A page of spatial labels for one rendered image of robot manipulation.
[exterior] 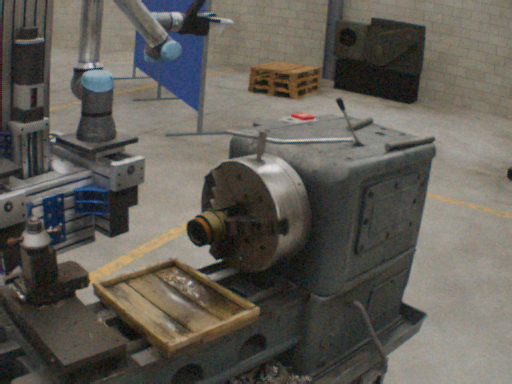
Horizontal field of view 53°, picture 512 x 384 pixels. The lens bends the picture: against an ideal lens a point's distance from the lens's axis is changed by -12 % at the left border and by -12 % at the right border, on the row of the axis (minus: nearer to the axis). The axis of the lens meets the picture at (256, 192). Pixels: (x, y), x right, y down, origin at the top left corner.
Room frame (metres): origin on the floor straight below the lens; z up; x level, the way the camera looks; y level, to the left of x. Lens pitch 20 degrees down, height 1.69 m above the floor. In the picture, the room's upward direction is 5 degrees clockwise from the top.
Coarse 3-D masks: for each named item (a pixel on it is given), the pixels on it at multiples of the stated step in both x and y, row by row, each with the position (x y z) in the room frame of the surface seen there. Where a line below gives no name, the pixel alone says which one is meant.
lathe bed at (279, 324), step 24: (216, 264) 1.59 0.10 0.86; (240, 288) 1.49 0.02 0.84; (288, 288) 1.50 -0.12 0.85; (96, 312) 1.22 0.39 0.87; (264, 312) 1.32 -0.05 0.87; (288, 312) 1.41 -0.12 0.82; (120, 336) 1.16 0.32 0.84; (240, 336) 1.27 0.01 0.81; (264, 336) 1.34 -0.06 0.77; (288, 336) 1.42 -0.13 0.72; (0, 360) 0.96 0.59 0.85; (24, 360) 0.99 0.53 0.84; (144, 360) 1.04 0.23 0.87; (168, 360) 1.08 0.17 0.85; (192, 360) 1.15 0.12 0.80; (216, 360) 1.21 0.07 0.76; (240, 360) 1.29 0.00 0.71; (264, 360) 1.33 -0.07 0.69
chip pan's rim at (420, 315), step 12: (408, 312) 1.84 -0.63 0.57; (420, 312) 1.81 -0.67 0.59; (396, 324) 1.78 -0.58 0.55; (420, 324) 1.76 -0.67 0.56; (384, 336) 1.71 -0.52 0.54; (408, 336) 1.71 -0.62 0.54; (384, 348) 1.56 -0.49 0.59; (348, 360) 1.55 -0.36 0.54; (372, 360) 1.53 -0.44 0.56; (324, 372) 1.46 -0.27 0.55; (348, 372) 1.43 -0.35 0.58; (360, 372) 1.49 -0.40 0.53
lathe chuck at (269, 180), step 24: (240, 168) 1.45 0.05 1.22; (264, 168) 1.44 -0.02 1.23; (240, 192) 1.45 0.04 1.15; (264, 192) 1.39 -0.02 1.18; (288, 192) 1.41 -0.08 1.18; (264, 216) 1.38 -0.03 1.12; (288, 216) 1.37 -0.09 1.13; (240, 240) 1.44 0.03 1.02; (264, 240) 1.38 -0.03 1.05; (288, 240) 1.37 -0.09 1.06; (240, 264) 1.44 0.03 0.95; (264, 264) 1.37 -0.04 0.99
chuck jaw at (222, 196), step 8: (216, 168) 1.52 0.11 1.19; (208, 176) 1.48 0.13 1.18; (216, 176) 1.47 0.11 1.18; (224, 176) 1.49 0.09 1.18; (208, 184) 1.48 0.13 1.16; (216, 184) 1.46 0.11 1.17; (224, 184) 1.47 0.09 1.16; (208, 192) 1.45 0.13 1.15; (216, 192) 1.44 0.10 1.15; (224, 192) 1.46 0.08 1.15; (208, 200) 1.45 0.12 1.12; (216, 200) 1.42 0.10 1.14; (224, 200) 1.44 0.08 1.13; (232, 200) 1.46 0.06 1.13; (208, 208) 1.41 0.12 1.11; (216, 208) 1.41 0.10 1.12; (224, 208) 1.44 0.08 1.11
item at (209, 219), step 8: (200, 216) 1.37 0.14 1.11; (208, 216) 1.36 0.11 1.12; (216, 216) 1.37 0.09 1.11; (224, 216) 1.39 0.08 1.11; (192, 224) 1.36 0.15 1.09; (200, 224) 1.33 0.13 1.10; (208, 224) 1.34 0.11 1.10; (216, 224) 1.35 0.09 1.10; (192, 232) 1.37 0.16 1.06; (200, 232) 1.39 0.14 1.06; (208, 232) 1.33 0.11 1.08; (216, 232) 1.34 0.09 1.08; (224, 232) 1.36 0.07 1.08; (192, 240) 1.35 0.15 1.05; (200, 240) 1.36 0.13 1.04; (208, 240) 1.33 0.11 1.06; (216, 240) 1.35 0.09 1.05
